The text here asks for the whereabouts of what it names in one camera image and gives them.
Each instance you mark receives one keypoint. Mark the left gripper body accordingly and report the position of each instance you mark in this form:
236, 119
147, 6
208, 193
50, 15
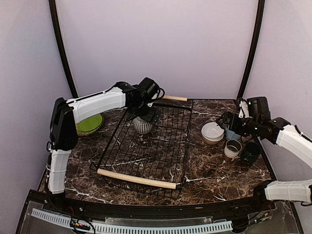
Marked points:
142, 111

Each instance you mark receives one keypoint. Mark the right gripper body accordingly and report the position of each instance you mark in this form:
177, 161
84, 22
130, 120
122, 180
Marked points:
243, 129

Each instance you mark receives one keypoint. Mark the light blue faceted mug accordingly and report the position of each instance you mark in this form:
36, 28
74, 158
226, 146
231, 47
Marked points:
231, 135

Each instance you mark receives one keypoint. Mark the striped grey white bowl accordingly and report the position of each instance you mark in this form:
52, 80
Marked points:
141, 126

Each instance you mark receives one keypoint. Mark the white ceramic bowl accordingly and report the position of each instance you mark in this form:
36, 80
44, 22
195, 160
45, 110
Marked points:
212, 132

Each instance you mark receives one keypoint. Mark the white cup brown band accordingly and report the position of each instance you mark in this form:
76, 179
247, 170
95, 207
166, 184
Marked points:
232, 150

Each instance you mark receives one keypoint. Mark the beige ceramic bowl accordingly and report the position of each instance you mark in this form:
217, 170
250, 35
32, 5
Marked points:
210, 142

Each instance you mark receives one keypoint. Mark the dark green mug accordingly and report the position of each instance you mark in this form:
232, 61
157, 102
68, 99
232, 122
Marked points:
250, 153

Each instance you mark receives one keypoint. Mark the green plate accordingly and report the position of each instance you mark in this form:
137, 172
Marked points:
90, 124

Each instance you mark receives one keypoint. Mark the grey patterned glass plate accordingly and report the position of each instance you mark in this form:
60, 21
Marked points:
87, 133

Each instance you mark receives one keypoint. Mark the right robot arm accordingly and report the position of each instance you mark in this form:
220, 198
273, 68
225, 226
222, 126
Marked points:
282, 133

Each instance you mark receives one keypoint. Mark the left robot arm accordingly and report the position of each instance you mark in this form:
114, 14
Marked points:
137, 99

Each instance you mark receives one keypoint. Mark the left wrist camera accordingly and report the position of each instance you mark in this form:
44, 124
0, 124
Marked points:
150, 91

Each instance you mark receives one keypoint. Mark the black wire dish rack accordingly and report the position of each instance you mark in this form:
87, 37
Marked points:
153, 163

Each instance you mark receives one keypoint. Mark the white slotted cable duct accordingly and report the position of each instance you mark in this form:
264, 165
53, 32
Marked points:
136, 226

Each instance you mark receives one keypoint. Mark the black front table rail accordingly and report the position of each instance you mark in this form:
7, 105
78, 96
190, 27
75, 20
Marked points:
236, 209

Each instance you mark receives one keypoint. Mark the black right frame post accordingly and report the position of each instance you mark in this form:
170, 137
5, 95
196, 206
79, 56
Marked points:
253, 47

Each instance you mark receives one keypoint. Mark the black frame post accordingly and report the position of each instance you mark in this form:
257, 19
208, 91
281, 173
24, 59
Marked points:
61, 48
253, 47

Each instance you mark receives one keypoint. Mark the black left frame post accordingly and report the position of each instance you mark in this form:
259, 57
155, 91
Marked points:
61, 48

